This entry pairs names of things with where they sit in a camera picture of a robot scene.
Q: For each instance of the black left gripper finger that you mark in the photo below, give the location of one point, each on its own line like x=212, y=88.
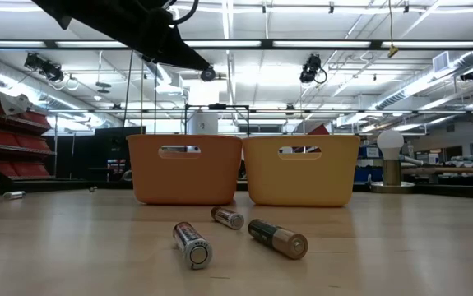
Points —
x=170, y=45

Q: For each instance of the black copper AA battery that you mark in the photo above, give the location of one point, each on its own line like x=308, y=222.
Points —
x=277, y=238

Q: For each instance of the white cylindrical tank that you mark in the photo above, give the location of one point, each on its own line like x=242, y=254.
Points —
x=203, y=124

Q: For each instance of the black overhead light bar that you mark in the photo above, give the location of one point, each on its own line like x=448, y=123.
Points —
x=267, y=43

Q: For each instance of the white plastic piece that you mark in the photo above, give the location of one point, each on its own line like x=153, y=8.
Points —
x=14, y=103

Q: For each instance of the orange plastic bin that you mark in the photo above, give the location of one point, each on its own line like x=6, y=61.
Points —
x=186, y=181

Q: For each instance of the red angular object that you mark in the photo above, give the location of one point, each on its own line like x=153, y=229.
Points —
x=320, y=131

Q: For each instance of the yellow plastic bin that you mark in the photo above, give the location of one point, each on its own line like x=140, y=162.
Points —
x=302, y=185

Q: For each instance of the blue storage bins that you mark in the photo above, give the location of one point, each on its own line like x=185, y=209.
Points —
x=367, y=174

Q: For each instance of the table lamp with white bulb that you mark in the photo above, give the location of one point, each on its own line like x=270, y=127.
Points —
x=390, y=141

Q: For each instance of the wooden workbench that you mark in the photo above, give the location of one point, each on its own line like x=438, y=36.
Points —
x=446, y=169

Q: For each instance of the black overhead camera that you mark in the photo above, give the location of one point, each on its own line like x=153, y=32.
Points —
x=208, y=74

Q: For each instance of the black ceiling-mounted camera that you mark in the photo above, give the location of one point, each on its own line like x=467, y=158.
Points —
x=311, y=67
x=470, y=75
x=49, y=70

